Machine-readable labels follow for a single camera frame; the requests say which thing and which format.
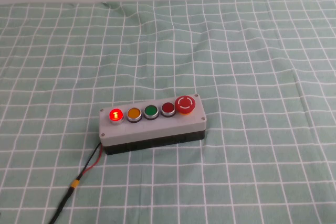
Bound yellow push button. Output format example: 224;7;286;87
127;107;143;124

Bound green push button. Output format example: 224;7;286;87
143;104;160;121

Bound red emergency stop mushroom button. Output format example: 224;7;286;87
175;95;196;115

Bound grey black button control box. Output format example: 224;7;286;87
99;93;207;156

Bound green white checked tablecloth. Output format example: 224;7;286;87
0;0;336;224

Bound thick black cable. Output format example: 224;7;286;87
48;186;74;224

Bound red indicator lamp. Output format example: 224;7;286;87
109;108;124;125

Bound dark red push button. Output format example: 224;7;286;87
160;102;176;118

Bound thin black wire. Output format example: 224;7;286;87
78;142;102;177

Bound thin red wire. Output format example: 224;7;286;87
78;145;103;177

